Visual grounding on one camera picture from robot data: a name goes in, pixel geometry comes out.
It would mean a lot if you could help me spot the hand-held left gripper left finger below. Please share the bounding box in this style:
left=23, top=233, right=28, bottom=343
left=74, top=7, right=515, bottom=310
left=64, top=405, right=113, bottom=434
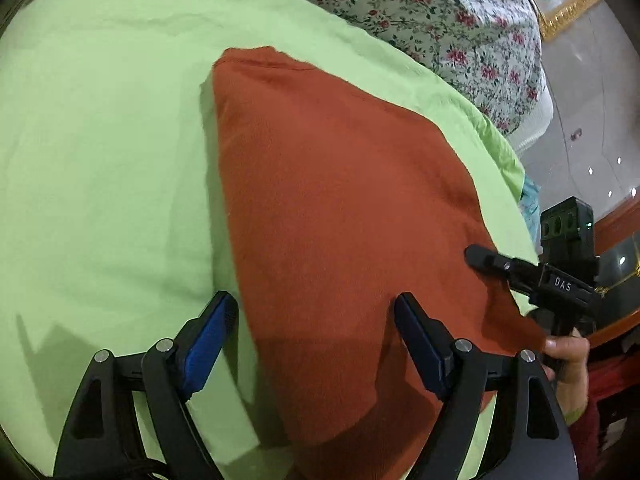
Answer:
left=52, top=290, right=240, bottom=480

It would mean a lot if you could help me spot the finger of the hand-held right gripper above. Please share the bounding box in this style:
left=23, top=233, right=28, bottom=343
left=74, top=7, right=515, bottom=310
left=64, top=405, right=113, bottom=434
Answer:
left=465, top=245, right=542, bottom=303

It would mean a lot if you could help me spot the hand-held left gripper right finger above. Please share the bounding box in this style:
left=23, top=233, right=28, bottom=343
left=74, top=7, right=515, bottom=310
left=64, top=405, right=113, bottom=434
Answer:
left=394, top=292, right=568, bottom=480

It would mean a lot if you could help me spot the orange printed t-shirt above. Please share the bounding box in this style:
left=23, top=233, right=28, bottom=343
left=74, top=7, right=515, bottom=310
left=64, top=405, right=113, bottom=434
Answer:
left=210, top=46, right=548, bottom=480

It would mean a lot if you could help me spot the person's right forearm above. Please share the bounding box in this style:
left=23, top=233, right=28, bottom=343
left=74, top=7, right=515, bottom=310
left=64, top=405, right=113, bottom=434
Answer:
left=565, top=400, right=603, bottom=480

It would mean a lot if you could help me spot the person's right hand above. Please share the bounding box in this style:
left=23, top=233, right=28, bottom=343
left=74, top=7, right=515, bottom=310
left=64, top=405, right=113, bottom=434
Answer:
left=542, top=329, right=591, bottom=413

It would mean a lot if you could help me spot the teal cloth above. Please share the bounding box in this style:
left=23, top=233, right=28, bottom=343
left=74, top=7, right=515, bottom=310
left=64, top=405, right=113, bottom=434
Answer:
left=520, top=172, right=543, bottom=243

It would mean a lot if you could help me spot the brown wooden furniture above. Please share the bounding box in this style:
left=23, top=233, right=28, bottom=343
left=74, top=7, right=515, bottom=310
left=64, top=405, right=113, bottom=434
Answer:
left=590, top=195, right=640, bottom=361

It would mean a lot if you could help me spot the white mattress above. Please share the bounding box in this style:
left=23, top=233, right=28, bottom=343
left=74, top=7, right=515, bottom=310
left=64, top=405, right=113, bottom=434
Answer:
left=505, top=92, right=555, bottom=158

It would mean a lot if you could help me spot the light green bed sheet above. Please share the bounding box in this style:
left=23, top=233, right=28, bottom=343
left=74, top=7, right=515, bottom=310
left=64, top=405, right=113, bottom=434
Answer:
left=0, top=0, right=541, bottom=480

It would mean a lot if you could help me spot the red flower print quilt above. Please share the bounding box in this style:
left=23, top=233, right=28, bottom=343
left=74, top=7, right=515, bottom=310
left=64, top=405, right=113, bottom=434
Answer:
left=220, top=0, right=546, bottom=136

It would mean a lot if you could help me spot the gold framed picture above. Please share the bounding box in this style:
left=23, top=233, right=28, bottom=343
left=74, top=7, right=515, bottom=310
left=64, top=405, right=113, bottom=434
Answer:
left=502, top=0, right=601, bottom=43

